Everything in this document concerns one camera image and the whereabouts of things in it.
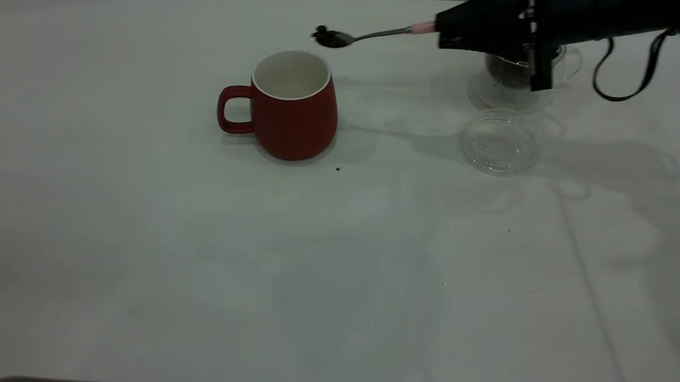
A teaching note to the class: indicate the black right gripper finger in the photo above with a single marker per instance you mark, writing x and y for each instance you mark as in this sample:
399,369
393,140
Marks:
491,40
493,12

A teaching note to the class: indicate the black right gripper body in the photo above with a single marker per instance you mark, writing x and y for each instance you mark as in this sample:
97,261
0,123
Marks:
566,17

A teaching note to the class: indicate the red ceramic mug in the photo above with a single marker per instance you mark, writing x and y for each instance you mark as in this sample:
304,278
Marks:
297,124

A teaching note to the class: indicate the dark coffee beans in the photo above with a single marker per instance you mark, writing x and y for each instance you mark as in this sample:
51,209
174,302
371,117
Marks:
507,70

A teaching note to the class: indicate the clear glass saucer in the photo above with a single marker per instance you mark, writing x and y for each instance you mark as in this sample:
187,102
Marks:
487,98
498,146

